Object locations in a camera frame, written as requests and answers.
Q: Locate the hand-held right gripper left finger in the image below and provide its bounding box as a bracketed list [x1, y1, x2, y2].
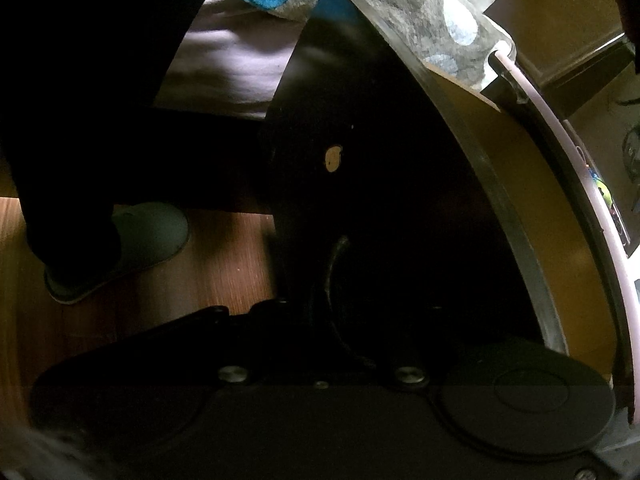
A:
[75, 300, 329, 387]

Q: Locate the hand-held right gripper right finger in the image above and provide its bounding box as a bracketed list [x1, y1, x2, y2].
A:
[332, 304, 501, 389]

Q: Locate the dark drawer with sticker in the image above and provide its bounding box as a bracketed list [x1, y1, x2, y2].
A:
[257, 0, 621, 391]

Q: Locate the grey-green slipper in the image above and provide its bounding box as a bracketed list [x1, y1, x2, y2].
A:
[44, 202, 191, 305]

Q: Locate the dark bed base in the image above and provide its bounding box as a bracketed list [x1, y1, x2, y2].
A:
[112, 105, 276, 216]

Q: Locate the lavender bed sheet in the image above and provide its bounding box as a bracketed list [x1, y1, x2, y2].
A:
[152, 0, 308, 121]

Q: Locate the person's leg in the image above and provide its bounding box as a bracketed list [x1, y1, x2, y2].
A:
[0, 0, 231, 273]

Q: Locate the grey printed blanket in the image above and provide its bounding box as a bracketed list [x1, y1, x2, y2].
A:
[207, 0, 516, 93]

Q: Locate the dark wooden headboard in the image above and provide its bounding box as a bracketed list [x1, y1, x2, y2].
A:
[515, 0, 640, 116]

